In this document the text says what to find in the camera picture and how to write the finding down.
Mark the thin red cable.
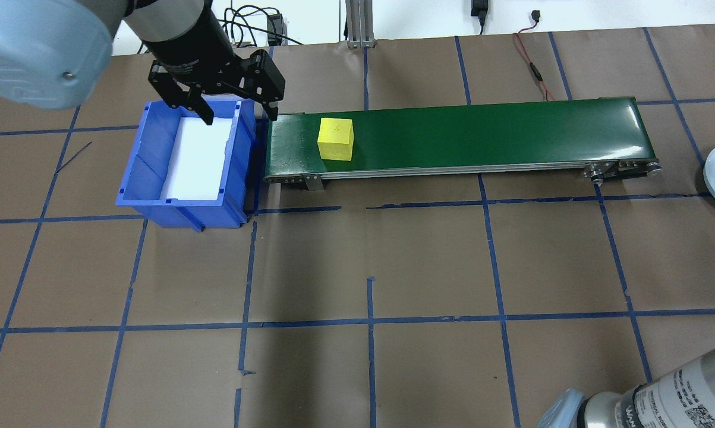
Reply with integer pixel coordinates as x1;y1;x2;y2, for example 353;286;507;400
515;9;557;102

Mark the yellow foam block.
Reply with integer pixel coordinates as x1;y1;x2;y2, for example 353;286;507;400
317;117;355;162

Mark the green conveyor belt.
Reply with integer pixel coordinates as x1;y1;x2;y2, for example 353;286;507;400
263;97;663;192

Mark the white foam pad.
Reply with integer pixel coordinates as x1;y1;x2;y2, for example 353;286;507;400
160;116;237;201

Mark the black cable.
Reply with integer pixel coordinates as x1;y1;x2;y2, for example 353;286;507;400
218;5;303;47

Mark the aluminium profile post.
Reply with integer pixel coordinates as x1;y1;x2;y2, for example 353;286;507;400
345;0;377;49

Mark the blue plastic storage bin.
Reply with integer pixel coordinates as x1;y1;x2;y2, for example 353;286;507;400
116;98;263;232

